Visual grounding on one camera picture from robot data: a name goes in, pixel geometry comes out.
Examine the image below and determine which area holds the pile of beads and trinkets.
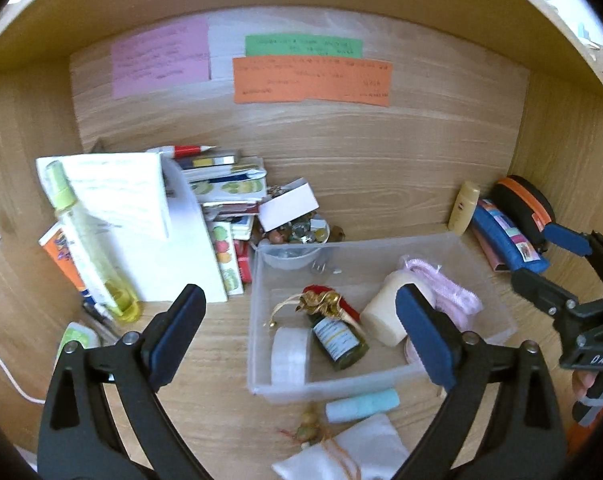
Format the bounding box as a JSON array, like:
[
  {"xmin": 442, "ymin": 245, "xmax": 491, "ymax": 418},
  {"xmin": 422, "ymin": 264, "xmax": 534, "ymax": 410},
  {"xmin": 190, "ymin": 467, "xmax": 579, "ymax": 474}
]
[{"xmin": 261, "ymin": 212, "xmax": 347, "ymax": 247}]

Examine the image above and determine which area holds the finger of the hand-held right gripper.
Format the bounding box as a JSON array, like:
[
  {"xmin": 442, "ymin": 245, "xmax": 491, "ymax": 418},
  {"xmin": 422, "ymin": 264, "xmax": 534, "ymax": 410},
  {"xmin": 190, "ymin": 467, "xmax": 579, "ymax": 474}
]
[
  {"xmin": 511, "ymin": 269, "xmax": 582, "ymax": 321},
  {"xmin": 544, "ymin": 222, "xmax": 603, "ymax": 296}
]

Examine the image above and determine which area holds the small yellow bottle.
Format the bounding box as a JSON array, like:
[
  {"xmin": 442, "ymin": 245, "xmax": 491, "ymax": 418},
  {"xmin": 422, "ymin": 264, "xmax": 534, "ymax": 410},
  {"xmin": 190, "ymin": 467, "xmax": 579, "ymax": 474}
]
[{"xmin": 447, "ymin": 181, "xmax": 482, "ymax": 236}]

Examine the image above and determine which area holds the small white box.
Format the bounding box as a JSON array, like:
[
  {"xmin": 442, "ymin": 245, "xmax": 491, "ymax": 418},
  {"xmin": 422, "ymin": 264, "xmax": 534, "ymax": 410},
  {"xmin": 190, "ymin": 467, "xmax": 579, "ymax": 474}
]
[{"xmin": 258, "ymin": 183, "xmax": 319, "ymax": 231}]

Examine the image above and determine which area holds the blue patchwork pouch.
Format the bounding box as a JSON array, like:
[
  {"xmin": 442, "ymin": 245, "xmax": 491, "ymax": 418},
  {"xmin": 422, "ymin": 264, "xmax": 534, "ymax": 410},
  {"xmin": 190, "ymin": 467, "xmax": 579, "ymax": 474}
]
[{"xmin": 471, "ymin": 199, "xmax": 549, "ymax": 273}]

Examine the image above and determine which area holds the white drawstring pouch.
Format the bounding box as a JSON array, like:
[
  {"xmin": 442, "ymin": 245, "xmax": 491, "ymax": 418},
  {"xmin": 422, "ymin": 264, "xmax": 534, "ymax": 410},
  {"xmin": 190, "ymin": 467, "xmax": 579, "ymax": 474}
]
[{"xmin": 271, "ymin": 414, "xmax": 409, "ymax": 480}]

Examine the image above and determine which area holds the pink rope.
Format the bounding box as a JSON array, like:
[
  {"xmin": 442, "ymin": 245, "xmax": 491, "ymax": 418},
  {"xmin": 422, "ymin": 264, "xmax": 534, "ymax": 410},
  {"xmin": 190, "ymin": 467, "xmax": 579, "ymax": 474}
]
[{"xmin": 401, "ymin": 257, "xmax": 483, "ymax": 333}]

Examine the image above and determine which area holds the white bowl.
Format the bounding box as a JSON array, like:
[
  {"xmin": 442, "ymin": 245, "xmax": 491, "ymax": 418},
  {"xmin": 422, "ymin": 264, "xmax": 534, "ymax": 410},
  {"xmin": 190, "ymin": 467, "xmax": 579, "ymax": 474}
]
[{"xmin": 258, "ymin": 220, "xmax": 332, "ymax": 272}]

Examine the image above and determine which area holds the green spray bottle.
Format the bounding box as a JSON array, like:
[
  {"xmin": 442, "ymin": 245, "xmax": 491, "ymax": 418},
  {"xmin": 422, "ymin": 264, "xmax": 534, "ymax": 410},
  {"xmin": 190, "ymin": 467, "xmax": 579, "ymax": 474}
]
[{"xmin": 46, "ymin": 160, "xmax": 143, "ymax": 323}]

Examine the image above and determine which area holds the bead charm with red string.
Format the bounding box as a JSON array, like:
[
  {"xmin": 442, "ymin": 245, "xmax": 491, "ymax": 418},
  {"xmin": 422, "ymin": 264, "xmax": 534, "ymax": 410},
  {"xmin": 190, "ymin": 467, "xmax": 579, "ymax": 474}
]
[{"xmin": 280, "ymin": 402, "xmax": 328, "ymax": 449}]

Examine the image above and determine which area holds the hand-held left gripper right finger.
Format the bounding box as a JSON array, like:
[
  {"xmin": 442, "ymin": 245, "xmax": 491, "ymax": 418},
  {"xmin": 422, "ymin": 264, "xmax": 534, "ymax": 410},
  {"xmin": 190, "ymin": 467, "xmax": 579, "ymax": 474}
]
[{"xmin": 395, "ymin": 283, "xmax": 567, "ymax": 480}]

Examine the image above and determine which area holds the red white pen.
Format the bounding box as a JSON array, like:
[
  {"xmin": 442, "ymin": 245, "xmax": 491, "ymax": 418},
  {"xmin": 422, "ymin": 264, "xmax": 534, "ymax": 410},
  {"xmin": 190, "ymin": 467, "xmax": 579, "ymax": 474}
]
[{"xmin": 146, "ymin": 144, "xmax": 218, "ymax": 159}]

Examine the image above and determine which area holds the clear plastic bin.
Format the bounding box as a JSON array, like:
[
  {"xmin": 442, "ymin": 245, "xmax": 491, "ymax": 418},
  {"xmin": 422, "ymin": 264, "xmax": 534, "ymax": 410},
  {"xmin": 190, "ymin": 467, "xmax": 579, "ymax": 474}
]
[{"xmin": 246, "ymin": 232, "xmax": 519, "ymax": 406}]

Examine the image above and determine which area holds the red gold ornament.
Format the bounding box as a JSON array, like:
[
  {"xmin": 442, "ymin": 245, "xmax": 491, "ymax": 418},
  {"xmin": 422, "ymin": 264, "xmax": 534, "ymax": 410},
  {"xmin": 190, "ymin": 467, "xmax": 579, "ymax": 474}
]
[{"xmin": 296, "ymin": 285, "xmax": 358, "ymax": 322}]

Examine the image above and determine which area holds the green paper note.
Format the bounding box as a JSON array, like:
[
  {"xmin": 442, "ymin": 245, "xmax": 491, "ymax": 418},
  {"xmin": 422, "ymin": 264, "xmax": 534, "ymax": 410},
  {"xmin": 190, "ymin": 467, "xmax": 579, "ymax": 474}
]
[{"xmin": 244, "ymin": 35, "xmax": 363, "ymax": 58}]

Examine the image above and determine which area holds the black pen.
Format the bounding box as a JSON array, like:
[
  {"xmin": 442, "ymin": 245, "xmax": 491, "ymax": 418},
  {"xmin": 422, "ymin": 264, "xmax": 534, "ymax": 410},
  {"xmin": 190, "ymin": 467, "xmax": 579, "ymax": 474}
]
[{"xmin": 82, "ymin": 300, "xmax": 123, "ymax": 344}]

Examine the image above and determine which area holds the light blue tube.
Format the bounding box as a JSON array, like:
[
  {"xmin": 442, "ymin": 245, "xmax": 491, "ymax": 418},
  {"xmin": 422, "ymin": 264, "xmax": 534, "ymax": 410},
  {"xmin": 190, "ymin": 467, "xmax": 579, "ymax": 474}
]
[{"xmin": 325, "ymin": 389, "xmax": 400, "ymax": 423}]

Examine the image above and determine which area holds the black orange zip case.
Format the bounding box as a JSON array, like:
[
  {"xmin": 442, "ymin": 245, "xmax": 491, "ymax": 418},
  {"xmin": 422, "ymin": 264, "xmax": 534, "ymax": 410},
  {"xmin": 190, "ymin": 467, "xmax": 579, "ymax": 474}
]
[{"xmin": 490, "ymin": 175, "xmax": 557, "ymax": 253}]

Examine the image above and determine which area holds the green white tube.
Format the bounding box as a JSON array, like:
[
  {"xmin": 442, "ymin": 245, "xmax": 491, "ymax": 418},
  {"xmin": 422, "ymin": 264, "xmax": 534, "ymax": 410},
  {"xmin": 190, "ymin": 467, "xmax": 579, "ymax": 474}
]
[{"xmin": 56, "ymin": 322, "xmax": 102, "ymax": 367}]

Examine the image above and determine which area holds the cream pillar candle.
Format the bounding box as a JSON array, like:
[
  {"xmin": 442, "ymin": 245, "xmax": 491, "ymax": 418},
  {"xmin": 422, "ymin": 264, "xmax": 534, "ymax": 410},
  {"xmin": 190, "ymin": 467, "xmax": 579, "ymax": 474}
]
[{"xmin": 360, "ymin": 270, "xmax": 435, "ymax": 347}]

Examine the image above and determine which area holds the white cable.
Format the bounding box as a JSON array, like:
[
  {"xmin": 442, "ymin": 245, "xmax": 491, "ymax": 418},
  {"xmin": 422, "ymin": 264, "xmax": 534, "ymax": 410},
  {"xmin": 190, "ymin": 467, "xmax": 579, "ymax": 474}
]
[{"xmin": 0, "ymin": 332, "xmax": 47, "ymax": 406}]

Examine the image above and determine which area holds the pink flat wallet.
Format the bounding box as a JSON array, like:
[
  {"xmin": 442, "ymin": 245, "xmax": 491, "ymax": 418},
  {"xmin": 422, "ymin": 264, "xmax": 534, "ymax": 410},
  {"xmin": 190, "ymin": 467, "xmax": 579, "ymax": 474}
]
[{"xmin": 471, "ymin": 225, "xmax": 508, "ymax": 274}]

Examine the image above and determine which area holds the pink sticky note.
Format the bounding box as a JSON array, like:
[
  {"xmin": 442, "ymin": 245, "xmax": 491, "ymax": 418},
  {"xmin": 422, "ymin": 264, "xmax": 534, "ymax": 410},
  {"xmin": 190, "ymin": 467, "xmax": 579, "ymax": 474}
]
[{"xmin": 111, "ymin": 16, "xmax": 212, "ymax": 100}]

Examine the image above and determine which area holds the person's right hand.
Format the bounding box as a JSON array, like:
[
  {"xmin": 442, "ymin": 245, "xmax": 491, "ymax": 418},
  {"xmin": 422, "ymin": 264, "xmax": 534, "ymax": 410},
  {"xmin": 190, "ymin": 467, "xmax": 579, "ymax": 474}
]
[{"xmin": 572, "ymin": 370, "xmax": 597, "ymax": 404}]

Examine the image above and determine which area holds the orange carton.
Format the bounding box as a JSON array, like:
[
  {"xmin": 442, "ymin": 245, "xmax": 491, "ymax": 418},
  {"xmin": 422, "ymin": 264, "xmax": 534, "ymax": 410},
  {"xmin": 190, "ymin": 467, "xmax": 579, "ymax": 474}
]
[{"xmin": 38, "ymin": 225, "xmax": 90, "ymax": 293}]

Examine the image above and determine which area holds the stack of booklets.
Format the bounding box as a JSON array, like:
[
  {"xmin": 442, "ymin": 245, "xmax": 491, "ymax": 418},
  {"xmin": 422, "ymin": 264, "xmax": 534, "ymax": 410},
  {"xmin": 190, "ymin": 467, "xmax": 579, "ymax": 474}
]
[{"xmin": 171, "ymin": 147, "xmax": 269, "ymax": 296}]

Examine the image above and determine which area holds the orange paper note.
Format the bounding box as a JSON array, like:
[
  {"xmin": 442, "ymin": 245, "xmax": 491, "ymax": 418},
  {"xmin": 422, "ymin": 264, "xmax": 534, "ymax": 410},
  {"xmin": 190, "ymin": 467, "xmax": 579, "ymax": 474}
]
[{"xmin": 232, "ymin": 56, "xmax": 393, "ymax": 108}]

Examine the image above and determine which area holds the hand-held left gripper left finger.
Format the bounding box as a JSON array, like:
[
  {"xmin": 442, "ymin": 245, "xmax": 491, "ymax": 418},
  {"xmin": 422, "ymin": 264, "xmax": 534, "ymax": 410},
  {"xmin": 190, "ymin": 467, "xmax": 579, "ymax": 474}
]
[{"xmin": 38, "ymin": 284, "xmax": 207, "ymax": 480}]

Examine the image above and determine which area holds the green glass bottle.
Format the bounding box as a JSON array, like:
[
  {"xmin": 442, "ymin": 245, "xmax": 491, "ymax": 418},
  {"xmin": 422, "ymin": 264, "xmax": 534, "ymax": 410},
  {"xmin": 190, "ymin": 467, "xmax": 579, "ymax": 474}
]
[{"xmin": 311, "ymin": 312, "xmax": 369, "ymax": 372}]

